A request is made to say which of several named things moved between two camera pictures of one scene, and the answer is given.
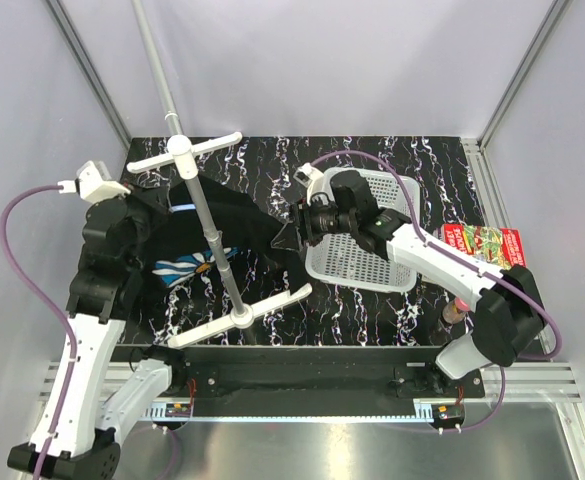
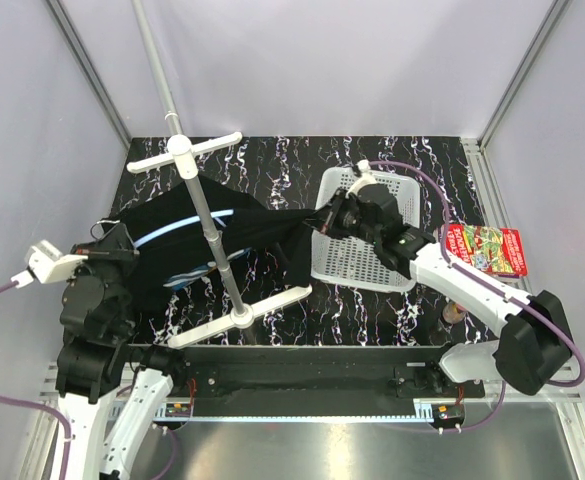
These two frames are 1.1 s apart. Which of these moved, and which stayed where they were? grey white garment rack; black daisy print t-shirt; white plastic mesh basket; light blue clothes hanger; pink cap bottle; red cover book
Moved: black daisy print t-shirt; light blue clothes hanger
Stayed: pink cap bottle; grey white garment rack; red cover book; white plastic mesh basket
